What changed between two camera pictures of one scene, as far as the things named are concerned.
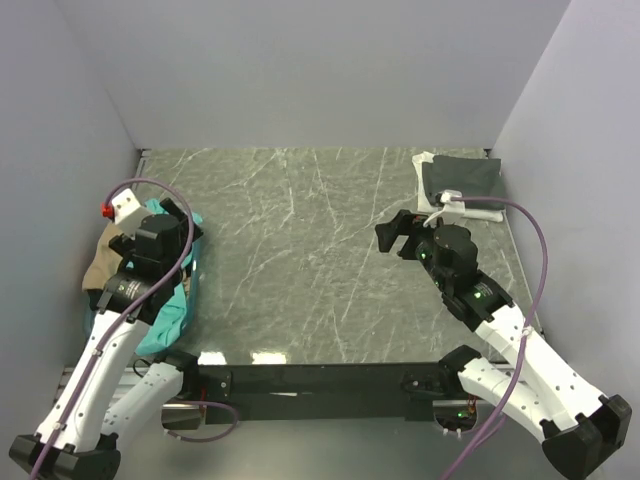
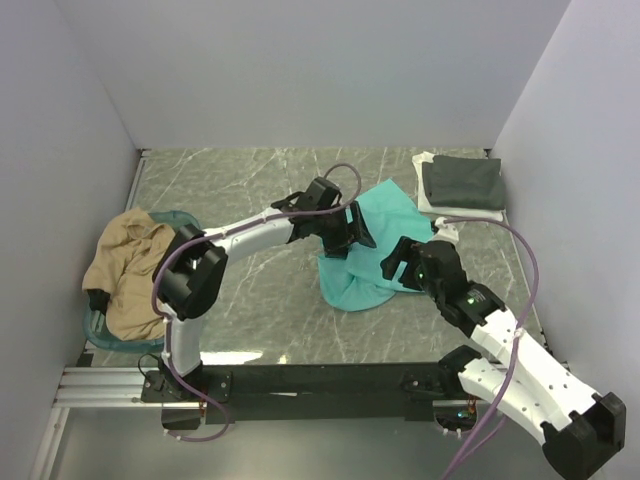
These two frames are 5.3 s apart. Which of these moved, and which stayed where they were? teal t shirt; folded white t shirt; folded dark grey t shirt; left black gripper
Moved: left black gripper; teal t shirt
Stayed: folded white t shirt; folded dark grey t shirt
